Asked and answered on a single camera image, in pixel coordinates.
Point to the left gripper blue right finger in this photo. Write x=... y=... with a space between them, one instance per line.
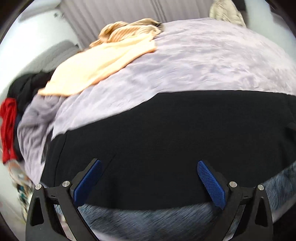
x=226 y=195

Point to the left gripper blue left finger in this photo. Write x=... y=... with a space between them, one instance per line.
x=73 y=194

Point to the black pants grey waistband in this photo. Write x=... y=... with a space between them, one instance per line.
x=149 y=188

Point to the colourful patterned bag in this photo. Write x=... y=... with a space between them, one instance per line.
x=23 y=184

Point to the red garment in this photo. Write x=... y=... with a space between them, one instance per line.
x=8 y=116

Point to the black clothes pile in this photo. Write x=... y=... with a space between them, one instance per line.
x=24 y=88

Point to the peach cloth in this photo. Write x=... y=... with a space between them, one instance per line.
x=96 y=64

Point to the grey headboard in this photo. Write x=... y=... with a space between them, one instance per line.
x=52 y=57

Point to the lavender fleece bed blanket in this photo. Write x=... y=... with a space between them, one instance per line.
x=191 y=55

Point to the tan striped garment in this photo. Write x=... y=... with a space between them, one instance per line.
x=120 y=30

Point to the grey curtain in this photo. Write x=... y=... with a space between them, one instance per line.
x=87 y=18

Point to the beige puffer jacket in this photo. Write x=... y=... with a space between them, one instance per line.
x=225 y=10

